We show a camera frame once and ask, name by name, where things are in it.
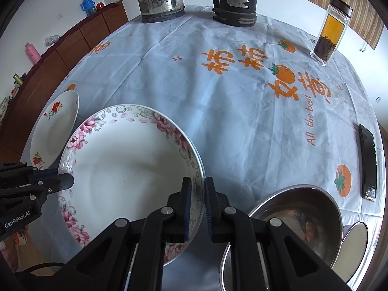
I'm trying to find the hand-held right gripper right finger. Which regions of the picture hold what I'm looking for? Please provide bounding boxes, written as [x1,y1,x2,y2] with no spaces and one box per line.
[204,177,354,291]

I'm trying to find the blue thermos flask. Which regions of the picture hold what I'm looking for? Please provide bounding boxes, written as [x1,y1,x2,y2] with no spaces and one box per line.
[80,0,96,16]

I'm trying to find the black smartphone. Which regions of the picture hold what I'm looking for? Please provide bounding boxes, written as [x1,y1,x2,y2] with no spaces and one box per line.
[358,124,378,201]

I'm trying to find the brown wooden sideboard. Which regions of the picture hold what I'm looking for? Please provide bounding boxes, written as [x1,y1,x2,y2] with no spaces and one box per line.
[0,0,129,161]

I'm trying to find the white floral bowl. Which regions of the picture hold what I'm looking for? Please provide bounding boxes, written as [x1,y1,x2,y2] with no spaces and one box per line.
[29,90,80,170]

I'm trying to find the white orange printed tablecloth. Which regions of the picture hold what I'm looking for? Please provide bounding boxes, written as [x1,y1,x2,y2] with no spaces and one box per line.
[29,4,382,291]

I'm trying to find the white enamel bowl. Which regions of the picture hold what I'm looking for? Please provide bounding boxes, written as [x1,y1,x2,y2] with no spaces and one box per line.
[332,221,369,283]

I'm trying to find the red white packet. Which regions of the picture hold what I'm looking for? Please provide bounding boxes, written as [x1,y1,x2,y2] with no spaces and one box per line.
[14,230,29,246]

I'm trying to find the stainless steel basin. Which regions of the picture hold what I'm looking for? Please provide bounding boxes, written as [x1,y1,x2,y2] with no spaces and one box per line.
[219,242,243,291]

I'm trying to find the stainless steel bowl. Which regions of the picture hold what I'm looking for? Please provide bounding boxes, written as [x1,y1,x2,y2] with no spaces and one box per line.
[247,185,344,269]

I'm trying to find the large pink floral plate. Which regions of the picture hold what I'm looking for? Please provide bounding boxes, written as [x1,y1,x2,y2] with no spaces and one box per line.
[57,105,205,267]

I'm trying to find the glass tea bottle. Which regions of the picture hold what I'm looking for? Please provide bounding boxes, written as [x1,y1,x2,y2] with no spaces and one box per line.
[310,0,354,67]

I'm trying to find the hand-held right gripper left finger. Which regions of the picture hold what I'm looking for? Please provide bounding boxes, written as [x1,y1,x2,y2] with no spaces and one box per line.
[51,176,193,291]

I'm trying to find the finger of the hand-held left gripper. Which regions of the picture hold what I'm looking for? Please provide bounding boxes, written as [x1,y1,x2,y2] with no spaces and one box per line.
[18,163,61,179]
[29,173,75,196]

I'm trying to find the pink thermos flask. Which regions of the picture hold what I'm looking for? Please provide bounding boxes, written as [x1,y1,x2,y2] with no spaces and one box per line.
[25,42,42,65]

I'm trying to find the black cable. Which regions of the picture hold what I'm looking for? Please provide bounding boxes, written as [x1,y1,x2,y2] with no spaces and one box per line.
[14,262,65,278]

